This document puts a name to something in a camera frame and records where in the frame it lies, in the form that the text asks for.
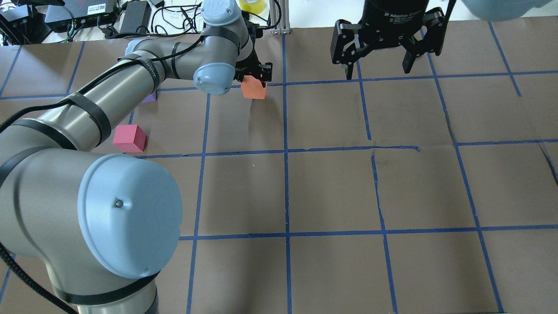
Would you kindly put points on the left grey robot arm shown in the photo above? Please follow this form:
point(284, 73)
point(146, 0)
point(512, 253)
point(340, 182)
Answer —
point(90, 232)

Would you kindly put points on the purple foam block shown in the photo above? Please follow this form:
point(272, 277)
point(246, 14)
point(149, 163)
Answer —
point(152, 97)

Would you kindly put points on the pink foam block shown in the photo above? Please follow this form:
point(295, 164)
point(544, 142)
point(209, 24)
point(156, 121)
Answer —
point(130, 138)

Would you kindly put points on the orange foam block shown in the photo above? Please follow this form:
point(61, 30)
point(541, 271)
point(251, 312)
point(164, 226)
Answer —
point(253, 88)

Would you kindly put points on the brown paper table mat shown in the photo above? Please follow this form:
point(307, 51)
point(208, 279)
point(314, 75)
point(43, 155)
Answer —
point(428, 193)

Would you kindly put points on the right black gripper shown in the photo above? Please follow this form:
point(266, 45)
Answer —
point(389, 17)

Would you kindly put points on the yellow tape roll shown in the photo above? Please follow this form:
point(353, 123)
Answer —
point(252, 6)

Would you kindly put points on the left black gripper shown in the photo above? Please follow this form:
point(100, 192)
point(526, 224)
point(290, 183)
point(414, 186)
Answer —
point(254, 66)

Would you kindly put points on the black power adapter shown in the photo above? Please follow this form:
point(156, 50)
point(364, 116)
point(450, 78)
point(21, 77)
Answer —
point(136, 17)

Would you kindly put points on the aluminium frame post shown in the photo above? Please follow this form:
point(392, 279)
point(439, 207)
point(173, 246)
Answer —
point(279, 17)

